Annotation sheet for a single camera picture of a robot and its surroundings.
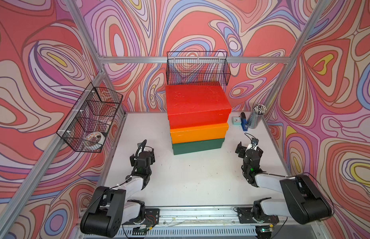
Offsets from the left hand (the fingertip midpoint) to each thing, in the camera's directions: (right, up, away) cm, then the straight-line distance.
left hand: (143, 152), depth 89 cm
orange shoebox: (+34, +12, -8) cm, 37 cm away
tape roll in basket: (-17, +9, -20) cm, 28 cm away
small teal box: (+65, +20, +22) cm, 71 cm away
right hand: (+64, +4, 0) cm, 64 cm away
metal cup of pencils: (+75, +27, +8) cm, 80 cm away
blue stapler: (+69, +20, +19) cm, 75 cm away
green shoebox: (+33, +4, +2) cm, 34 cm away
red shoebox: (+29, +27, -13) cm, 42 cm away
